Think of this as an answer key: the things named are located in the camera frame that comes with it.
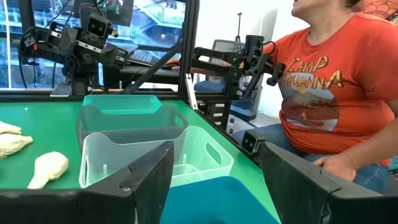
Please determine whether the person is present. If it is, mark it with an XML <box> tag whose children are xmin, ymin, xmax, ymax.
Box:
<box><xmin>262</xmin><ymin>0</ymin><xmax>398</xmax><ymax>194</ymax></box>

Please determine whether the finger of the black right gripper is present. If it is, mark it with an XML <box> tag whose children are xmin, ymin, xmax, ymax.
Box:
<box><xmin>45</xmin><ymin>21</ymin><xmax>79</xmax><ymax>53</ymax></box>
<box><xmin>99</xmin><ymin>42</ymin><xmax>129</xmax><ymax>70</ymax></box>

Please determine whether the clear waste bin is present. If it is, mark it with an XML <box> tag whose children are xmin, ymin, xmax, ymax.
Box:
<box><xmin>229</xmin><ymin>86</ymin><xmax>264</xmax><ymax>123</ymax></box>

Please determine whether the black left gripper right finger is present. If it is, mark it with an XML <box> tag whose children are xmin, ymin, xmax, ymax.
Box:
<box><xmin>260</xmin><ymin>141</ymin><xmax>398</xmax><ymax>224</ymax></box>

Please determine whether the clear plastic basket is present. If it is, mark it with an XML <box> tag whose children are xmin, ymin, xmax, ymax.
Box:
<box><xmin>78</xmin><ymin>125</ymin><xmax>235</xmax><ymax>189</ymax></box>

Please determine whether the teal plastic basket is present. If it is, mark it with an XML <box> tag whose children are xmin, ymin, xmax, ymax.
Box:
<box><xmin>81</xmin><ymin>94</ymin><xmax>163</xmax><ymax>116</ymax></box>

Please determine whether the black keyboard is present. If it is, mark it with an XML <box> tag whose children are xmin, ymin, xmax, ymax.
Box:
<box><xmin>126</xmin><ymin>49</ymin><xmax>163</xmax><ymax>67</ymax></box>

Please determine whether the grey mesh office chair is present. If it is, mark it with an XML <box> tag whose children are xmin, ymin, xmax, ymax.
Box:
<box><xmin>193</xmin><ymin>39</ymin><xmax>247</xmax><ymax>95</ymax></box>

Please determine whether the black rig frame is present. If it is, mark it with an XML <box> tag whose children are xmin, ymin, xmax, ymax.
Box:
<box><xmin>0</xmin><ymin>0</ymin><xmax>264</xmax><ymax>166</ymax></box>

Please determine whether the smoky grey plastic basket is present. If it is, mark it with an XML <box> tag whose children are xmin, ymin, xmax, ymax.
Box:
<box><xmin>75</xmin><ymin>103</ymin><xmax>189</xmax><ymax>151</ymax></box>

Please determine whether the dark office desk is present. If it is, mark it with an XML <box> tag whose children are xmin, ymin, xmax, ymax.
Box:
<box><xmin>102</xmin><ymin>64</ymin><xmax>182</xmax><ymax>86</ymax></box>

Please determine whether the thin black light stand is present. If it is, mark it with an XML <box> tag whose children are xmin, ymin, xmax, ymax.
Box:
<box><xmin>233</xmin><ymin>12</ymin><xmax>244</xmax><ymax>43</ymax></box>

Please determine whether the silver corner bracket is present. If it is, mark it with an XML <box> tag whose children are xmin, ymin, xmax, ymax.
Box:
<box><xmin>185</xmin><ymin>73</ymin><xmax>200</xmax><ymax>111</ymax></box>

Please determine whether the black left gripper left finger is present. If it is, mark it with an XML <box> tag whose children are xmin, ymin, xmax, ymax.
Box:
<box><xmin>0</xmin><ymin>141</ymin><xmax>175</xmax><ymax>224</ymax></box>

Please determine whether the black control box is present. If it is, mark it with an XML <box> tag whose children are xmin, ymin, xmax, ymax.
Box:
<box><xmin>198</xmin><ymin>100</ymin><xmax>233</xmax><ymax>131</ymax></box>

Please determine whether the dark blue plastic basket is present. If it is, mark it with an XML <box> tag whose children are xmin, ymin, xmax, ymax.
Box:
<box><xmin>159</xmin><ymin>175</ymin><xmax>280</xmax><ymax>224</ymax></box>

